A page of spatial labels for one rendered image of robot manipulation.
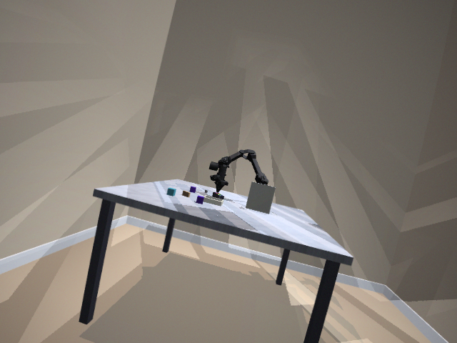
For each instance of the teal cube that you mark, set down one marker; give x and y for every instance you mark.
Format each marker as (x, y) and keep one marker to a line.
(171, 192)

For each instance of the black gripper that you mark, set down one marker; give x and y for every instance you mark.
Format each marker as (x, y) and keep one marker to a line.
(220, 183)

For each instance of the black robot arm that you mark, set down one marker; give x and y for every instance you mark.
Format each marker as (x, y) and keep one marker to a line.
(225, 161)

